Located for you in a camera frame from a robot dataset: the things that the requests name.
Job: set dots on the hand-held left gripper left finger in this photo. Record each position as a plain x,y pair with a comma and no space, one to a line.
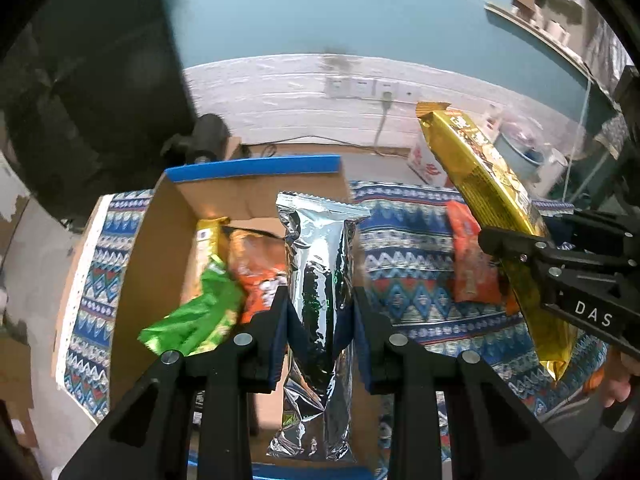
277,340

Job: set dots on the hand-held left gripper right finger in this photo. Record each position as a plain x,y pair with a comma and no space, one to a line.
365,340

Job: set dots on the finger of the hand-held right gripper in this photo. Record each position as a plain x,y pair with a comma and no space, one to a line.
595,232
520,255

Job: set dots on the orange snack packet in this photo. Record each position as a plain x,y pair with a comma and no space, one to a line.
470,260

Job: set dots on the brown flower snack packet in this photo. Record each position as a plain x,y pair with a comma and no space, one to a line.
255,265

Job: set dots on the green snack packet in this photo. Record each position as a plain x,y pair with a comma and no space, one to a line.
200,310

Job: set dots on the silver foil snack packet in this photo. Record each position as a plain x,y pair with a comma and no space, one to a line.
315,260

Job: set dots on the gold snack packet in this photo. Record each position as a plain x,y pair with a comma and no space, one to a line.
480,175

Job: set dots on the long yellow biscuit packet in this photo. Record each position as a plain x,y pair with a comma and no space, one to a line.
207,240

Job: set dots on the cardboard box with blue rim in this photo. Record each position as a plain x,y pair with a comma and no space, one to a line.
240,195

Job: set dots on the person's right hand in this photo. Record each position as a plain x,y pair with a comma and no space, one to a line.
615,380

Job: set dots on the white kettle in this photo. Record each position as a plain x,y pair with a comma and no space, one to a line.
552,170

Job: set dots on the patterned blue blanket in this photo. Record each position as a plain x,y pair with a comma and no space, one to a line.
400,270

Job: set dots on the grey waste bin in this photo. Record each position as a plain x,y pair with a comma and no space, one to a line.
520,152

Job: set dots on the red and white bag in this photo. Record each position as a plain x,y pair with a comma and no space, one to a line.
425,162

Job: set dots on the striped silver hanging sheet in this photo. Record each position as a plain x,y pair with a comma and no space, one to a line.
605,50

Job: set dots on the small cardboard box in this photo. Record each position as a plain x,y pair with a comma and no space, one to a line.
231,149

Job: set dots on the large dark cloth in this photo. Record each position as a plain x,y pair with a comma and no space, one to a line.
90,100

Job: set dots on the white wall socket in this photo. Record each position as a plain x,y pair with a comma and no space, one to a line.
337,87
386,90
362,88
409,93

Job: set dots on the white wall shelf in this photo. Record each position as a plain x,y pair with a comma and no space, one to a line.
540,35

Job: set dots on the black camera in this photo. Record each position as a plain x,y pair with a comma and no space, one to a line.
205,137

